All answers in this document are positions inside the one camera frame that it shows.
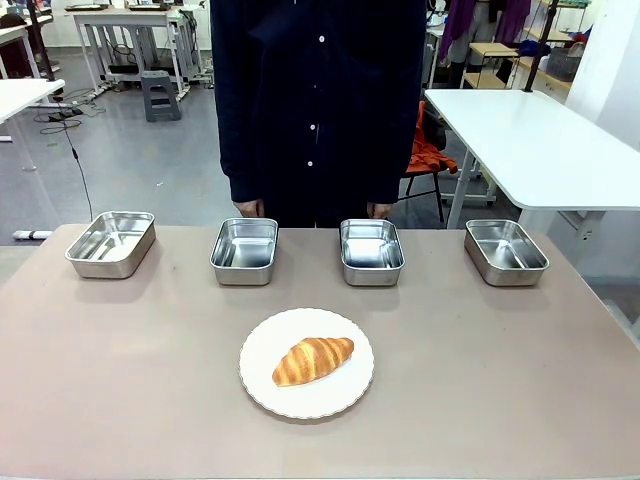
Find black floor cable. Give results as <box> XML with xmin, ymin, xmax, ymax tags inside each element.
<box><xmin>32</xmin><ymin>87</ymin><xmax>108</xmax><ymax>222</ymax></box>

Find wooden shelf rack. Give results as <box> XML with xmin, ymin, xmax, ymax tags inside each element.
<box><xmin>460</xmin><ymin>0</ymin><xmax>589</xmax><ymax>92</ymax></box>

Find grey plastic step stool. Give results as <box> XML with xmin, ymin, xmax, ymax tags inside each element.
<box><xmin>140</xmin><ymin>70</ymin><xmax>183</xmax><ymax>124</ymax></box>

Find golden croissant bread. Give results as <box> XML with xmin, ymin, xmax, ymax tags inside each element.
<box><xmin>271</xmin><ymin>336</ymin><xmax>356</xmax><ymax>388</ymax></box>

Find chair with orange cloth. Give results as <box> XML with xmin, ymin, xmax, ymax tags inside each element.
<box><xmin>402</xmin><ymin>100</ymin><xmax>459</xmax><ymax>224</ymax></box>

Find white scalloped plate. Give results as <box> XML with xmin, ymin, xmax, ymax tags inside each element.
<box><xmin>238</xmin><ymin>307</ymin><xmax>376</xmax><ymax>420</ymax></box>

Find small white table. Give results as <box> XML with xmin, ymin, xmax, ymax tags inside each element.
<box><xmin>0</xmin><ymin>78</ymin><xmax>67</xmax><ymax>174</ymax></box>

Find stainless steel rectangular container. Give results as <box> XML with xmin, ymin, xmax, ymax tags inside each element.
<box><xmin>463</xmin><ymin>218</ymin><xmax>551</xmax><ymax>288</ymax></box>
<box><xmin>64</xmin><ymin>210</ymin><xmax>157</xmax><ymax>280</ymax></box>
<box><xmin>209</xmin><ymin>217</ymin><xmax>279</xmax><ymax>287</ymax></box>
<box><xmin>339</xmin><ymin>217</ymin><xmax>406</xmax><ymax>288</ymax></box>

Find black vertical pole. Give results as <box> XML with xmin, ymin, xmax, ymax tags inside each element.
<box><xmin>521</xmin><ymin>0</ymin><xmax>560</xmax><ymax>95</ymax></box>

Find grey plastic crate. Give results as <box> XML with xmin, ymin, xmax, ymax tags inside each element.
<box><xmin>546</xmin><ymin>47</ymin><xmax>584</xmax><ymax>83</ymax></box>

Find person's right hand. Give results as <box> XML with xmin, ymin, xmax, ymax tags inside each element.
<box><xmin>233</xmin><ymin>198</ymin><xmax>266</xmax><ymax>219</ymax></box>

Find purple hanging garment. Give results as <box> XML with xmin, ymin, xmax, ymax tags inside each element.
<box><xmin>438</xmin><ymin>0</ymin><xmax>532</xmax><ymax>65</ymax></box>

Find large white desk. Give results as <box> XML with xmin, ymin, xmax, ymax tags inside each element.
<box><xmin>423</xmin><ymin>88</ymin><xmax>640</xmax><ymax>231</ymax></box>

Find person in dark navy cardigan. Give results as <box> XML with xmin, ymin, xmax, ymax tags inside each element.
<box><xmin>209</xmin><ymin>0</ymin><xmax>429</xmax><ymax>230</ymax></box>

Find white workbench with metal legs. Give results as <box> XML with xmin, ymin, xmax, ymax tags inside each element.
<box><xmin>63</xmin><ymin>3</ymin><xmax>205</xmax><ymax>96</ymax></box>

